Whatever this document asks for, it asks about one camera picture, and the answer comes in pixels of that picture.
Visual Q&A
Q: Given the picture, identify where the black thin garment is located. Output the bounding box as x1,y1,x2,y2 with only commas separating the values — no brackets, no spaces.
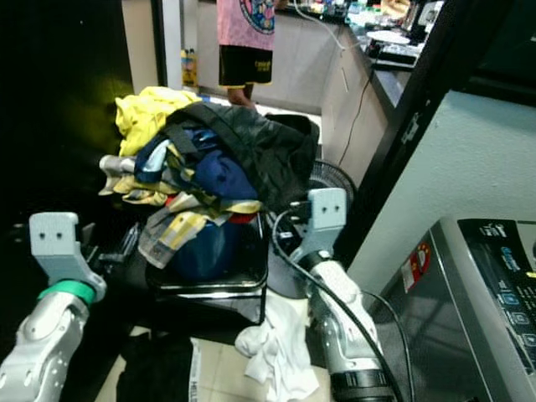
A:
163,100,321,212

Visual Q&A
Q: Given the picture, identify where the yellow grey striped garment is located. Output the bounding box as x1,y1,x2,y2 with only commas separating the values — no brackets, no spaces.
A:
99,155,260,269

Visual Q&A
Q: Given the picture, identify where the black electric fan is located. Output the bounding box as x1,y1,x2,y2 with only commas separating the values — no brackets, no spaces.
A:
306,159,358,210

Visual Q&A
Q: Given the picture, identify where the navy blue garment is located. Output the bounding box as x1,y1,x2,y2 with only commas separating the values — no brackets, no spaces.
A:
193,149,259,202

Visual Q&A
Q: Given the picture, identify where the dark blue cloth bundle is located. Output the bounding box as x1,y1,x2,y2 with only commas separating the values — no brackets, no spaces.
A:
172,219,244,281

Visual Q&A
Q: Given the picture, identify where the blue denim garment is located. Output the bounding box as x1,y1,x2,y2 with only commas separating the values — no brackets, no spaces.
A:
134,126,223,185

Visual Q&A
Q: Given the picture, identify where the black laundry basket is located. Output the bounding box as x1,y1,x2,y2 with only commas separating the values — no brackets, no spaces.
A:
126,201,271,327

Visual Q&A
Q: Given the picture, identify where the white cloth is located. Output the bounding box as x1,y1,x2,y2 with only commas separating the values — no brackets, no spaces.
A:
234,297,321,402

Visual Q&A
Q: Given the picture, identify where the black bag with white label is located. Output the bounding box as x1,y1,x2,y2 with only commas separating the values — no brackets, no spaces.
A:
117,333,202,402

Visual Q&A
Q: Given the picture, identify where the red round washer sticker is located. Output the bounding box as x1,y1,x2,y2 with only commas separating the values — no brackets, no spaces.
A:
402,243,441,292

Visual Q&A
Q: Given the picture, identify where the beige kitchen counter cabinet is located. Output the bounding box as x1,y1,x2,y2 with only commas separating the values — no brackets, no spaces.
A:
197,0,445,168

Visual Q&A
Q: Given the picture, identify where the person in pink shirt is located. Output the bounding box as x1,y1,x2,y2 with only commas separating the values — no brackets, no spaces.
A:
216,0,276,108

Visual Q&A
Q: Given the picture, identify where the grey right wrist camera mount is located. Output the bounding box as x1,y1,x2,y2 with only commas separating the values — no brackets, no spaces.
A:
289,188,348,262

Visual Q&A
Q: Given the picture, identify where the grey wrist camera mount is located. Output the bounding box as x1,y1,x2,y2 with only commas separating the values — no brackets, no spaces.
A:
29,211,108,301
289,188,348,262

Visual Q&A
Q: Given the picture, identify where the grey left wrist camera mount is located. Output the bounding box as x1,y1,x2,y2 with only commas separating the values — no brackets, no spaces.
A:
29,211,108,301

